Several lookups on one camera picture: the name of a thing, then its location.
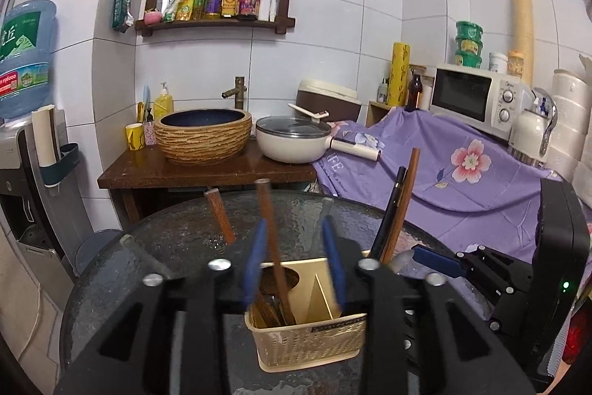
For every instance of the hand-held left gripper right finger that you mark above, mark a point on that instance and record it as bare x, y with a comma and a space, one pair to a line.
335, 265

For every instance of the bronze faucet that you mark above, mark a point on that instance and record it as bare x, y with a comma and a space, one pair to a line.
239, 92

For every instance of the grey water dispenser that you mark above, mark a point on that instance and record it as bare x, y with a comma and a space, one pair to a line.
23, 200

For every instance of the white squeeze bottle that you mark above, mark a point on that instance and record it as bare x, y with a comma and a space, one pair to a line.
264, 4

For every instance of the white electric kettle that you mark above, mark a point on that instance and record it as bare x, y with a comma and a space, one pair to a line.
527, 136

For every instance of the small white bottle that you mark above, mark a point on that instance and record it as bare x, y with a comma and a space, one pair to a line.
382, 92

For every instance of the tall beige roll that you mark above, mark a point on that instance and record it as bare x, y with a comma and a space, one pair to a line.
523, 15

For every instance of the blue toothbrush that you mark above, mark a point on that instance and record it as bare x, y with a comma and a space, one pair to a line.
146, 101

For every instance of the brown glass bottle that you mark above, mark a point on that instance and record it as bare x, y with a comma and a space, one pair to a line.
415, 94

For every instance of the red bag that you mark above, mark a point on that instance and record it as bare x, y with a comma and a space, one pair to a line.
580, 337

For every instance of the purple floral cloth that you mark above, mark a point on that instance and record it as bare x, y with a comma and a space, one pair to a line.
462, 200

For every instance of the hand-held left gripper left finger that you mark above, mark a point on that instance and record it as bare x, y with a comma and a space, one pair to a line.
254, 265

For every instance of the blue water jug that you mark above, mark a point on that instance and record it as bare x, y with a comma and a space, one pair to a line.
25, 62

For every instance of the white plastic jar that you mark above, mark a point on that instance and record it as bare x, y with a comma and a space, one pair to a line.
498, 62

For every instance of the pink patterned pump bottle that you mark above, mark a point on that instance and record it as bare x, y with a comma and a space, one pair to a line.
150, 131

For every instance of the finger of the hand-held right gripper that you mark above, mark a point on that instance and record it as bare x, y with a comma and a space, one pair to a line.
508, 314
437, 260

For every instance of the woven pattern wash basin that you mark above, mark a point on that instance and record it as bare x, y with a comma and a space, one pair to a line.
203, 145

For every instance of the cream plastic utensil basket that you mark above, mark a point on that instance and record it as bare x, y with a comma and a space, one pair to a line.
305, 344

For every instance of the yellow patterned roll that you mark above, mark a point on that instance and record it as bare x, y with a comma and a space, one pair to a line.
398, 75

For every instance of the white microwave oven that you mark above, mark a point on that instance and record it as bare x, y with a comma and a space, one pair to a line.
462, 94

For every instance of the stack of toilet paper rolls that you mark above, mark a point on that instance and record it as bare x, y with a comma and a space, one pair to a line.
571, 108

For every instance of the glass pan lid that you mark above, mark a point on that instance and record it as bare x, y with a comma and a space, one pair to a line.
291, 126

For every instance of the yellow soap bottle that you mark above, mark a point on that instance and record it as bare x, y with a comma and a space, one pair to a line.
163, 106

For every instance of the yellow green snack packet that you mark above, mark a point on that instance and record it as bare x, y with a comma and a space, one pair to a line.
182, 6

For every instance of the brown and white rice cooker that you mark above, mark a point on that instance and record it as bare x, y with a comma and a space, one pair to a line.
333, 99

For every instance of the light wooden box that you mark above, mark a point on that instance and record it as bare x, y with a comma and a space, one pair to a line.
377, 112

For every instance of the small pink bowl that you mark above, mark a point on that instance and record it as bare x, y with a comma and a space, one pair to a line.
152, 16

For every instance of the dark wooden vanity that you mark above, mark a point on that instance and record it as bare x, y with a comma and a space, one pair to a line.
185, 175

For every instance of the dark green wall holder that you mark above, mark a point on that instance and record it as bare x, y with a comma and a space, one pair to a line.
64, 166

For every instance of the green packet on wall hook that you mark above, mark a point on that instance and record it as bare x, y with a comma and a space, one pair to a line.
121, 8

